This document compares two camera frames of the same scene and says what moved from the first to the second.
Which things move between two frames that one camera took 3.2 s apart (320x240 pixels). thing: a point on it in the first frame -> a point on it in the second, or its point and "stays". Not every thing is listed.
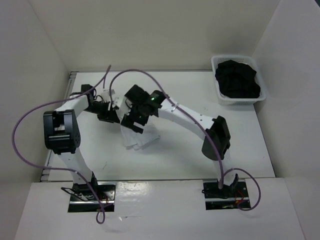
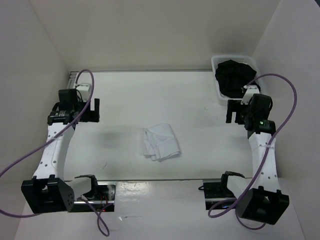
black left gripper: [109, 115] -> [92, 116]
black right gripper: [129, 119] -> [234, 105]
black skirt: [237, 80] stays
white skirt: [138, 139] -> [160, 142]
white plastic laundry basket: [228, 101] stays
